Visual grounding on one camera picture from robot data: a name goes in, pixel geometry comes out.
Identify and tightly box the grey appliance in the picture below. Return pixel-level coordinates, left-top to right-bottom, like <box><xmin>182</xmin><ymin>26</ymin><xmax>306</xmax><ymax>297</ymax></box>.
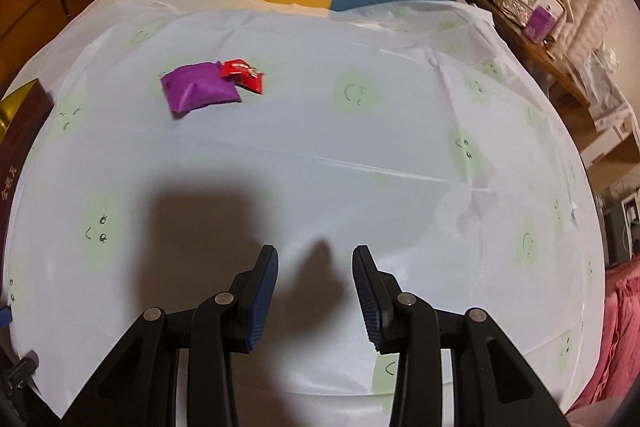
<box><xmin>602</xmin><ymin>197</ymin><xmax>640</xmax><ymax>268</ymax></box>

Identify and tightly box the clear plastic cover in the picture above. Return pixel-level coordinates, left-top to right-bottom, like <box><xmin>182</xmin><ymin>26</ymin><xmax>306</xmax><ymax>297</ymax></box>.
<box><xmin>580</xmin><ymin>52</ymin><xmax>636</xmax><ymax>132</ymax></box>

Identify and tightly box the wooden side table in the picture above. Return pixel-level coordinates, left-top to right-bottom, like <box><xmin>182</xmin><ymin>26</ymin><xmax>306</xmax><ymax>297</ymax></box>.
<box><xmin>467</xmin><ymin>0</ymin><xmax>593</xmax><ymax>108</ymax></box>

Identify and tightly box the dark red gold-lined box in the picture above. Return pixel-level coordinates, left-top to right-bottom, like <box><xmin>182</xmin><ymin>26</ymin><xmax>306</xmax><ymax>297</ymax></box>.
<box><xmin>0</xmin><ymin>78</ymin><xmax>55</xmax><ymax>258</ymax></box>

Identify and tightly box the silver patterned tissue box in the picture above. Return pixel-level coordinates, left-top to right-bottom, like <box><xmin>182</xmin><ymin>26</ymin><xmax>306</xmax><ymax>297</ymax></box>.
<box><xmin>492</xmin><ymin>0</ymin><xmax>533</xmax><ymax>25</ymax></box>

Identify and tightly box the purple carton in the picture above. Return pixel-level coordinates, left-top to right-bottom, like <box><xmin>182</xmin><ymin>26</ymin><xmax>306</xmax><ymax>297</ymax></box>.
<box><xmin>522</xmin><ymin>4</ymin><xmax>558</xmax><ymax>42</ymax></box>

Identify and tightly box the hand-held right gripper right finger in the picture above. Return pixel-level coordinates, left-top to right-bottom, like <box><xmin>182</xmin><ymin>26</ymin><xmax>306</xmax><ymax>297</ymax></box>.
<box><xmin>351</xmin><ymin>245</ymin><xmax>571</xmax><ymax>427</ymax></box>

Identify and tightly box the purple snack packet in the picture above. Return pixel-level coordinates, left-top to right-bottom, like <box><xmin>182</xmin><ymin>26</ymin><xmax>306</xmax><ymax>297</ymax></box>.
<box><xmin>160</xmin><ymin>62</ymin><xmax>242</xmax><ymax>120</ymax></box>

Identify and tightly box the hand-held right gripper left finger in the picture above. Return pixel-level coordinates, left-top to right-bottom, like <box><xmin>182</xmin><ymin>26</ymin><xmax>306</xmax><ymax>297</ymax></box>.
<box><xmin>62</xmin><ymin>244</ymin><xmax>279</xmax><ymax>427</ymax></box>

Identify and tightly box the pink blanket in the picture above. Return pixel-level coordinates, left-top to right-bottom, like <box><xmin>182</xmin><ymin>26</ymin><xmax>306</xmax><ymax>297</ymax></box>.
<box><xmin>570</xmin><ymin>257</ymin><xmax>640</xmax><ymax>413</ymax></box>

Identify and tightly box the small red candy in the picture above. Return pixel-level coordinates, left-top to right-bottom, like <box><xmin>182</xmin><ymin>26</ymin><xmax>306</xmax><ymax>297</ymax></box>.
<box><xmin>218</xmin><ymin>59</ymin><xmax>266</xmax><ymax>95</ymax></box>

